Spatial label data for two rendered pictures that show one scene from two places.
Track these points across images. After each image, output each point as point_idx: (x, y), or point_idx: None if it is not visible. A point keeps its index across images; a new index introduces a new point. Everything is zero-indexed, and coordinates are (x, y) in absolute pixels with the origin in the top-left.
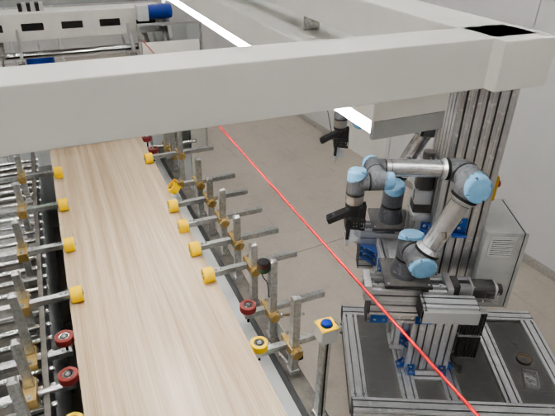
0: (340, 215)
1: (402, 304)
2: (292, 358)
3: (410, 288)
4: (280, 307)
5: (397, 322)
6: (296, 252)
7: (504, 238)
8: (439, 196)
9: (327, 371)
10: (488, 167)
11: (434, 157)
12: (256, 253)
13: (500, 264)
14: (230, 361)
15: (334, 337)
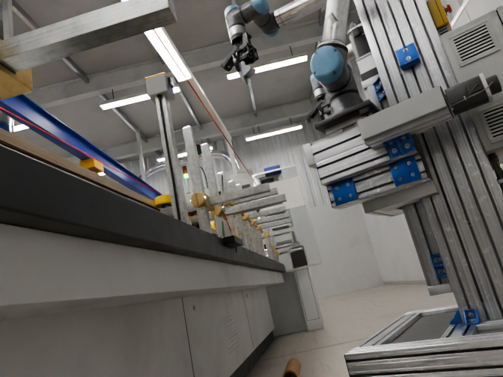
0: (228, 54)
1: (354, 151)
2: (197, 211)
3: (343, 114)
4: (230, 210)
5: (372, 194)
6: (275, 188)
7: (468, 31)
8: (367, 38)
9: (170, 141)
10: None
11: (358, 22)
12: (224, 182)
13: (489, 66)
14: None
15: (162, 84)
